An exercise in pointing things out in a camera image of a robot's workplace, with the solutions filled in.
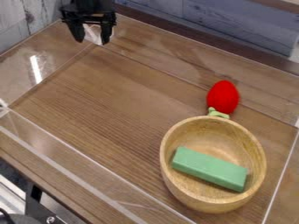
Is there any red plush strawberry toy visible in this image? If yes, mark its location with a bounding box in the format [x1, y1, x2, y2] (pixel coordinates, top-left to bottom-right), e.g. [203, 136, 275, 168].
[206, 80, 239, 119]

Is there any green rectangular block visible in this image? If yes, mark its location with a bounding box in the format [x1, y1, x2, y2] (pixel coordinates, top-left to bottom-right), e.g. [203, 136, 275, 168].
[172, 146, 248, 193]

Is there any clear acrylic corner bracket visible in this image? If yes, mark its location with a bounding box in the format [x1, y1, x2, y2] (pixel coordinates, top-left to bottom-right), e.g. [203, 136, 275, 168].
[83, 24, 103, 46]

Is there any black cable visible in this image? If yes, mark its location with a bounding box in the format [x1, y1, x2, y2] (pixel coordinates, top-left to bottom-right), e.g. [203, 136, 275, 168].
[0, 207, 14, 224]

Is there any wooden bowl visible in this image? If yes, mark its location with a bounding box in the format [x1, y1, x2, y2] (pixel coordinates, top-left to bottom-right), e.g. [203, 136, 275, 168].
[160, 115, 267, 214]

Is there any black table leg frame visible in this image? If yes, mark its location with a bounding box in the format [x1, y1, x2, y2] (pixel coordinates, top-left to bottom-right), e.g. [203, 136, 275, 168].
[24, 183, 67, 224]

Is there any clear acrylic tray wall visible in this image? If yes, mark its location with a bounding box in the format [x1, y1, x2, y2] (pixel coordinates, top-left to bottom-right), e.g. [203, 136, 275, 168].
[0, 100, 195, 224]

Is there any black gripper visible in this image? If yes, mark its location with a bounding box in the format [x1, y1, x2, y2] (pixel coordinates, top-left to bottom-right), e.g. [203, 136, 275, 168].
[60, 0, 118, 45]

